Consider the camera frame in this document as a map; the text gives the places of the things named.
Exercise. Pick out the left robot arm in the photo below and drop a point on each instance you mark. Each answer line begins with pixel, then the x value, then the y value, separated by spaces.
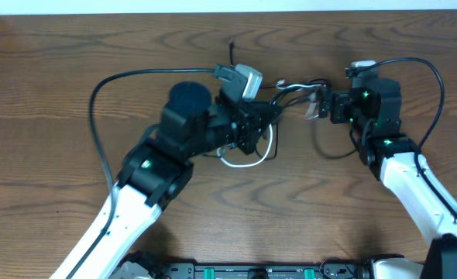
pixel 159 166

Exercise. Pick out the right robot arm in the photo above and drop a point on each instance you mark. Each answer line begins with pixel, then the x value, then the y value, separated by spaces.
pixel 372 107

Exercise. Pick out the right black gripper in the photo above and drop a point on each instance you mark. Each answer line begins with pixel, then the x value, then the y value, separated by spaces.
pixel 340 101

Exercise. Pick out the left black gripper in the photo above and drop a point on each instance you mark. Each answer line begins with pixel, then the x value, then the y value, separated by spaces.
pixel 255 126

